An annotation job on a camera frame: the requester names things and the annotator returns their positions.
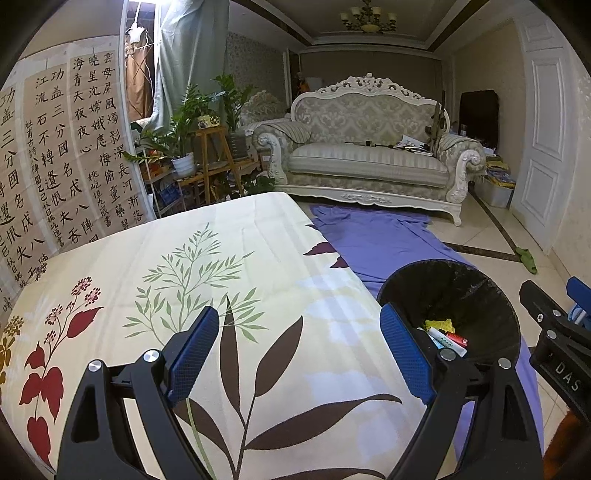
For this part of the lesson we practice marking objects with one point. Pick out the plant in white pot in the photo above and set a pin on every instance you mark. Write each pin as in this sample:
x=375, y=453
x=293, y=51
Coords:
x=183, y=166

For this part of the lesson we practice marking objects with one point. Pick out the yellow foam fruit net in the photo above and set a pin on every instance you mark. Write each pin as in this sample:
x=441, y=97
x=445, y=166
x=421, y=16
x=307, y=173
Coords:
x=438, y=324

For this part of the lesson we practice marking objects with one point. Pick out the chandelier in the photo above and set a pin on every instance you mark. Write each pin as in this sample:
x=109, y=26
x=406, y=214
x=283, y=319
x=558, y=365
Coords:
x=368, y=18

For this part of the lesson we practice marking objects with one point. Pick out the white hanging clip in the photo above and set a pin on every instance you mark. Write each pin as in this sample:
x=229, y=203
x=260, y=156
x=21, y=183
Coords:
x=136, y=34

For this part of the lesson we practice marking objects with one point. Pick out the tall plant in dark pot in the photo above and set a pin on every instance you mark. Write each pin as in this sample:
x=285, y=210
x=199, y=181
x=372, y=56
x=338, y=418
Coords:
x=235, y=106

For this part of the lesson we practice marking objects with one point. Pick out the ornate white patterned sofa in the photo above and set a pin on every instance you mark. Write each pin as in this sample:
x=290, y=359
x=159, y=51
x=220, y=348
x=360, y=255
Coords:
x=364, y=166

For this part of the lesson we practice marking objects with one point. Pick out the grey storage box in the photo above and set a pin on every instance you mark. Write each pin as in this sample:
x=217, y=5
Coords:
x=494, y=196

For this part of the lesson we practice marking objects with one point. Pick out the wooden plant stand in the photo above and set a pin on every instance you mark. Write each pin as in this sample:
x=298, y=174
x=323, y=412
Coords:
x=217, y=152

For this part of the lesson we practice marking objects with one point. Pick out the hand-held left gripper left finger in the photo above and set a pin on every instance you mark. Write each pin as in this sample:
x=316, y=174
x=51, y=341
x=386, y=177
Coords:
x=194, y=350

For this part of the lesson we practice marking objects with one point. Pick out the calligraphy paper wall hanging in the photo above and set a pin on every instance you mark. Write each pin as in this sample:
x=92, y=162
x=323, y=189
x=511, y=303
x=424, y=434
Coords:
x=69, y=161

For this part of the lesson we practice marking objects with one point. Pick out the orange cloth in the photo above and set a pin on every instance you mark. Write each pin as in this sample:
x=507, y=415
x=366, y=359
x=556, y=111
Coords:
x=570, y=447

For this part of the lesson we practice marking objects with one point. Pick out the trash bin with black bag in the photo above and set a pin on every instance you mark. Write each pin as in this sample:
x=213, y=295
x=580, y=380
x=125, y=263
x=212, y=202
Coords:
x=461, y=295

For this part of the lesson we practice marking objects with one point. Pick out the green slipper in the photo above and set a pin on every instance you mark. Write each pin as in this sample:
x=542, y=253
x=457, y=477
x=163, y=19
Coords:
x=526, y=261

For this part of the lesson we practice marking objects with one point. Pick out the papers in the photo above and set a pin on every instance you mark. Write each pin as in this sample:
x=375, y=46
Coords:
x=411, y=144

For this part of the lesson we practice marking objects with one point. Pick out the floral tablecloth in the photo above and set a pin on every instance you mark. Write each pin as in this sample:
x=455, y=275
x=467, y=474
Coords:
x=207, y=240

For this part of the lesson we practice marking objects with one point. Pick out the small leafy floor plant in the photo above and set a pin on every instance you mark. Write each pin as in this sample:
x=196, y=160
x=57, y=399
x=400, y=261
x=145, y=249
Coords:
x=258, y=184

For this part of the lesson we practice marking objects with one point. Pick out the purple cloth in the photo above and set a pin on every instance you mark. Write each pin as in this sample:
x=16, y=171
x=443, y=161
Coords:
x=378, y=240

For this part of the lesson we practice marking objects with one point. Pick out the grey-green curtain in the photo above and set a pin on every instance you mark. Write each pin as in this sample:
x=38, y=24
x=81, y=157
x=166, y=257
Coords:
x=189, y=55

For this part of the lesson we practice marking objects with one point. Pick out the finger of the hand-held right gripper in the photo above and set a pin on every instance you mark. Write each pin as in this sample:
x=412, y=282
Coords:
x=545, y=314
x=581, y=290

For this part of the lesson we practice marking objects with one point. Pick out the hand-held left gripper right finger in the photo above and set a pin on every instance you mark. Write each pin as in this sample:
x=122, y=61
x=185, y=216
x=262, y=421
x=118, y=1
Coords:
x=406, y=355

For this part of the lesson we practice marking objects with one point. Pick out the black board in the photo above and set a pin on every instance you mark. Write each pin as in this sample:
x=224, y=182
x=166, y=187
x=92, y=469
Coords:
x=480, y=117

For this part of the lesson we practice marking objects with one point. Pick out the white panel door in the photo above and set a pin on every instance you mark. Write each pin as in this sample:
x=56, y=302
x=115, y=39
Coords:
x=547, y=138

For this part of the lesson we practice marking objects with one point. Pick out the white tube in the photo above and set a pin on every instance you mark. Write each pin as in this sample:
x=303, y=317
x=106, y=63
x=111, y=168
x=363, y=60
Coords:
x=438, y=339

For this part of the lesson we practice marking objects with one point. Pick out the white metal rack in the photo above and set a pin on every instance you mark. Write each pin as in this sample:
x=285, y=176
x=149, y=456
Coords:
x=159, y=194

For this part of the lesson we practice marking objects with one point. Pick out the ornate white armchair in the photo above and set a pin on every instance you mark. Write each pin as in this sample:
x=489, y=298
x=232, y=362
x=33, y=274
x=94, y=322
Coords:
x=263, y=106

